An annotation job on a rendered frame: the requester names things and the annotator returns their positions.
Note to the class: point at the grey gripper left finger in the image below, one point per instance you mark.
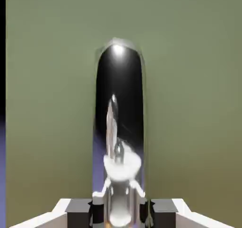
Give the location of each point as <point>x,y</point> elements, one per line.
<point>75,212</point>

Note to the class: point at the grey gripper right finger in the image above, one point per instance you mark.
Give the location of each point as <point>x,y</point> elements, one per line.
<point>166,212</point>

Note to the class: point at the olive green cabinet door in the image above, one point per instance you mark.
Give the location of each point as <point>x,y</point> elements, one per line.
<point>189,80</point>

